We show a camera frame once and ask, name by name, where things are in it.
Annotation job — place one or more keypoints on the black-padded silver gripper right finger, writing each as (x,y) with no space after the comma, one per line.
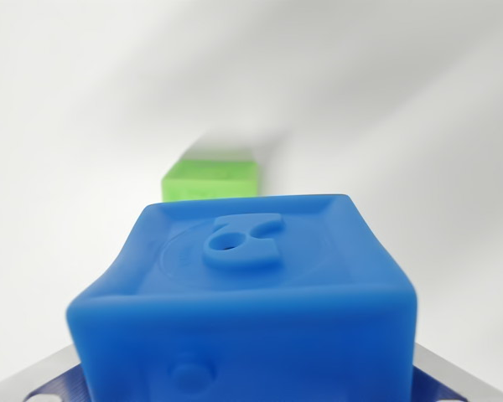
(448,381)

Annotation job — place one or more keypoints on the black-padded silver gripper left finger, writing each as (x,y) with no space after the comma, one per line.
(46,379)

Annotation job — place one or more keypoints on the blue rubber cube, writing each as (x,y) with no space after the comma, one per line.
(243,326)

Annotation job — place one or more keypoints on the green rubber cube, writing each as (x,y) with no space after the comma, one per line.
(209,180)

